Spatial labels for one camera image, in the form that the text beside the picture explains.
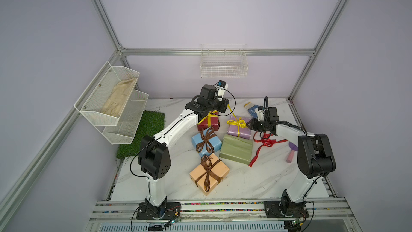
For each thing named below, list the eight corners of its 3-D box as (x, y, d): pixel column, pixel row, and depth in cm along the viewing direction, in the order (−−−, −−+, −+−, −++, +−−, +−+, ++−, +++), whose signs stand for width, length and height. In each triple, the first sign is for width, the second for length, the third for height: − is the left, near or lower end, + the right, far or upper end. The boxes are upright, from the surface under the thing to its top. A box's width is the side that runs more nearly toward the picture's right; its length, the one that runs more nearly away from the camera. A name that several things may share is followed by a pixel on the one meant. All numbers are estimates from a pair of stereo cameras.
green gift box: (218, 157, 92) (219, 152, 88) (223, 138, 100) (224, 133, 96) (249, 165, 89) (251, 160, 85) (251, 144, 97) (253, 140, 93)
